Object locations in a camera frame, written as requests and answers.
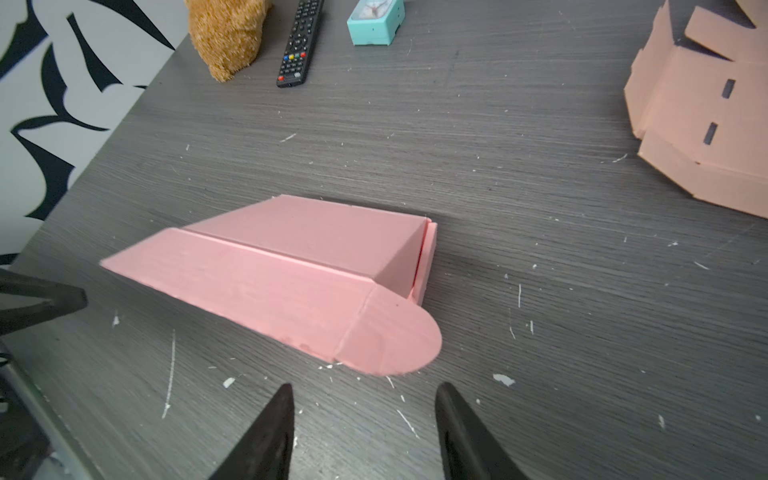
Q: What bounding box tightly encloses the flat orange cardboard box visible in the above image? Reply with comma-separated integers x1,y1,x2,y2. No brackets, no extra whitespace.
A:
624,1,767,217

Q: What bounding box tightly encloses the brown plush bunny toy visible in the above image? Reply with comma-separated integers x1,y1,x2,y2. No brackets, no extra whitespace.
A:
184,0,272,83

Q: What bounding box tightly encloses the black remote control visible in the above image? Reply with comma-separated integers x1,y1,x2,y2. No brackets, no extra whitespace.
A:
276,0,325,88

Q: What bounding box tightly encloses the small teal alarm clock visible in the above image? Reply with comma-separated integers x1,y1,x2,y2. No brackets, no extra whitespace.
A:
347,0,405,46

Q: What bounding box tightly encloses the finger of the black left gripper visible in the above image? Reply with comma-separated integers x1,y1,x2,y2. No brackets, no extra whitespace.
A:
0,268,89,337

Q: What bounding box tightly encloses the pink cardboard box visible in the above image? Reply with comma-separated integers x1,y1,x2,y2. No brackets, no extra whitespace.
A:
102,195,442,376

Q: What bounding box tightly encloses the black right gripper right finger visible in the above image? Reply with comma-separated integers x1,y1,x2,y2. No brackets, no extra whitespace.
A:
435,382,529,480

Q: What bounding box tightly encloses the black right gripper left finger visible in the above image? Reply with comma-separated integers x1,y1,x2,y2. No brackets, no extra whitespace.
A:
209,383,295,480

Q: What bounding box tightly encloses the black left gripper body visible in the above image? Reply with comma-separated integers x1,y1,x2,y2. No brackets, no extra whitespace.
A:
1,346,102,479

